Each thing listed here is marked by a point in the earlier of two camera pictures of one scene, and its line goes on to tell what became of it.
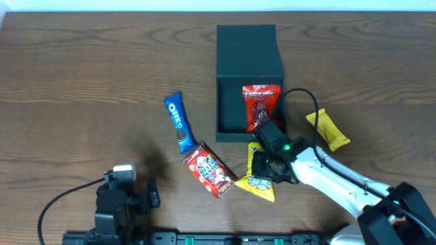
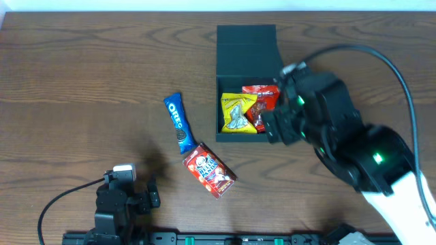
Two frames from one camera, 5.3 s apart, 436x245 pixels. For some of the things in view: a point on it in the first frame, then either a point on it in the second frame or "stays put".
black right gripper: [260, 167] → [284, 123]
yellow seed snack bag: [261, 186] → [234, 105]
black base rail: [209, 238] stays put
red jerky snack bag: [261, 103] stays put
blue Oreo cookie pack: [184, 133] stays put
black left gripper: [146, 198] stays put
